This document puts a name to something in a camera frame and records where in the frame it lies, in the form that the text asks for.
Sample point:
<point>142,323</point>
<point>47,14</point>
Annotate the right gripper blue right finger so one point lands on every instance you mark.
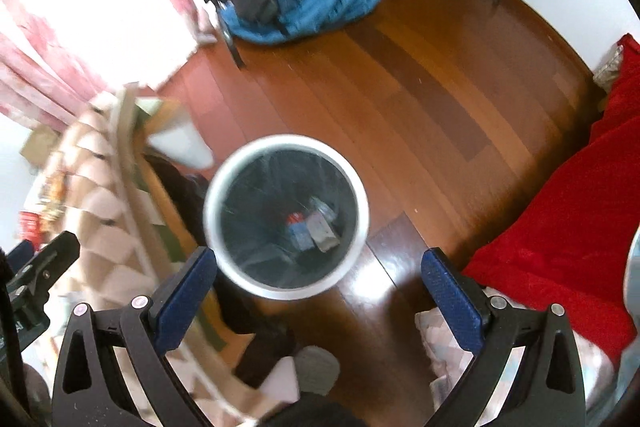
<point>548,389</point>

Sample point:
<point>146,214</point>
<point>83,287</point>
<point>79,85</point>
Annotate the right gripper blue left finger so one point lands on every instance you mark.
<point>89,389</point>

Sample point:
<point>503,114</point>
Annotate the red crushed soda can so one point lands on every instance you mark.
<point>30,228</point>

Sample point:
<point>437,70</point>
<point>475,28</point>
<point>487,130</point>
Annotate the orange yellow snack wrapper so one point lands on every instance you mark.
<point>52,200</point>

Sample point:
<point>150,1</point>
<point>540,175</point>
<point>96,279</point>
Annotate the white blue package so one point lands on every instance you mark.
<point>298,232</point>

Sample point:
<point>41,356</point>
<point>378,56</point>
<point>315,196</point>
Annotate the green milk carton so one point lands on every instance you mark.
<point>319,223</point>

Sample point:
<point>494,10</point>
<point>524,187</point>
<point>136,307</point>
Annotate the white round trash bin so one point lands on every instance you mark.
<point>252,194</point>

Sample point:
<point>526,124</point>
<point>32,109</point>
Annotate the checkered pillow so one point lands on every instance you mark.
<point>449,361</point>

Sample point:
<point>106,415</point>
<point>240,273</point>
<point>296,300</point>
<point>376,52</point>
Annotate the checkered tablecloth on table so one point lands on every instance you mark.
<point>123,155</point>

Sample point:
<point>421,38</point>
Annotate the brown paper bag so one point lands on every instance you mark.
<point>42,141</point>

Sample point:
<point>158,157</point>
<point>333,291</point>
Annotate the red blanket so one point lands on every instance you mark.
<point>571,243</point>

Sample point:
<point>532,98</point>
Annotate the grey slipper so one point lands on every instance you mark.
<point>317,370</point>

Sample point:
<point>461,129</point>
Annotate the blue jacket pile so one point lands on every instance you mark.
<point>298,19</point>

